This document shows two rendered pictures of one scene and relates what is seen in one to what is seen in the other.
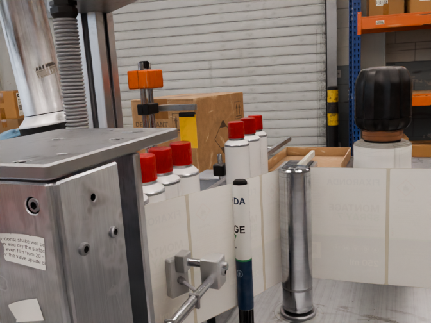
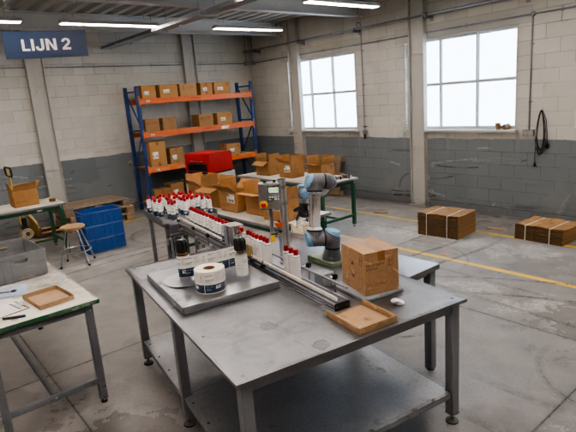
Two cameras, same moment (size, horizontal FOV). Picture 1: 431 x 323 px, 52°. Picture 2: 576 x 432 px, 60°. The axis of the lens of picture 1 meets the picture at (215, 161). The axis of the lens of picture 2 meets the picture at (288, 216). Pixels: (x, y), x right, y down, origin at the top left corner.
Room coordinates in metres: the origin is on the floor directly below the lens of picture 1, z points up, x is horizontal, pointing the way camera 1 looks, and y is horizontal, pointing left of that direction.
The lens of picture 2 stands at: (2.91, -2.63, 2.05)
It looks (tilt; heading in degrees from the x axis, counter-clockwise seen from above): 13 degrees down; 127
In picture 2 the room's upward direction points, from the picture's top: 4 degrees counter-clockwise
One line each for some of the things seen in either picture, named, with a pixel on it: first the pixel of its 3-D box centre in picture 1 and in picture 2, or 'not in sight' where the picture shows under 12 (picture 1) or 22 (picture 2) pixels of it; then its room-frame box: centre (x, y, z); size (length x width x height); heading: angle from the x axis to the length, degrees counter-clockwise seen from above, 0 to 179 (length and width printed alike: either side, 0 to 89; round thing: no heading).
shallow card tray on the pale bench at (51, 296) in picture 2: not in sight; (48, 297); (-0.50, -1.02, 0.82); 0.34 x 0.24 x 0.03; 172
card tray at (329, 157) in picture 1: (310, 159); (361, 315); (1.63, -0.36, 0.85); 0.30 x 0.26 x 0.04; 157
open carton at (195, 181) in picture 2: not in sight; (201, 188); (-2.06, 2.02, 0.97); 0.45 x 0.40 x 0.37; 78
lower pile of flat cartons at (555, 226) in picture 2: not in sight; (547, 230); (1.76, 4.49, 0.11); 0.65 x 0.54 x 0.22; 163
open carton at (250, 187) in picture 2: not in sight; (263, 197); (-0.76, 1.74, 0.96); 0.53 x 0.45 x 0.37; 78
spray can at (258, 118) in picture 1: (256, 158); (297, 264); (1.02, -0.10, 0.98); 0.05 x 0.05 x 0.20
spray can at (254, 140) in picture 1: (249, 164); (291, 261); (0.96, -0.08, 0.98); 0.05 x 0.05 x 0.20
